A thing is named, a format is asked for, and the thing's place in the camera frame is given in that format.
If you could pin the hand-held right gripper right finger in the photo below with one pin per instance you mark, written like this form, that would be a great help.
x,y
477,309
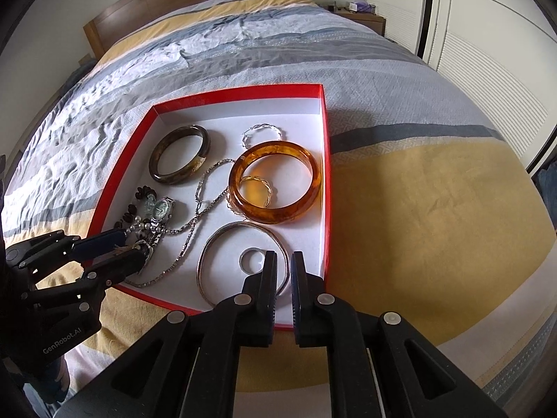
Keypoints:
x,y
298,278

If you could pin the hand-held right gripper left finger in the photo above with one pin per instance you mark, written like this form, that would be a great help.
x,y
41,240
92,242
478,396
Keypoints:
x,y
270,278

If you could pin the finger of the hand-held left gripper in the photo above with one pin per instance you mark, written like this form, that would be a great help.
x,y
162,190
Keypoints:
x,y
119,263
100,242

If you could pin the silver wristwatch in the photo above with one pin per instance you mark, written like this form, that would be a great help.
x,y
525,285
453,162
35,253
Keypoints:
x,y
162,209

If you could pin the amber bangle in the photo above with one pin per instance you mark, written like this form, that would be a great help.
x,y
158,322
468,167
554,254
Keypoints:
x,y
313,174

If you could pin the red cardboard box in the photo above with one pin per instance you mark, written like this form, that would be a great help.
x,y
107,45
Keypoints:
x,y
283,109

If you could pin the dark brown bangle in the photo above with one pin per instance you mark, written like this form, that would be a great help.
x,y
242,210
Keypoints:
x,y
154,161

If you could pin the striped bedspread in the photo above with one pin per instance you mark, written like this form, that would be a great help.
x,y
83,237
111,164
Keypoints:
x,y
391,96

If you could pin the blue denim cloth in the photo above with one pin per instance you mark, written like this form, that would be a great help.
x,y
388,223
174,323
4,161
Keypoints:
x,y
548,191

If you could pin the wooden nightstand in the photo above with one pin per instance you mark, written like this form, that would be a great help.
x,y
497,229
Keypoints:
x,y
370,21

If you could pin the purple tissue box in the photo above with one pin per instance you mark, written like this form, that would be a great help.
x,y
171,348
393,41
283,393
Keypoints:
x,y
363,6

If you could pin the white wardrobe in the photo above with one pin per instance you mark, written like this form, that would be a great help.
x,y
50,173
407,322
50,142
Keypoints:
x,y
478,52

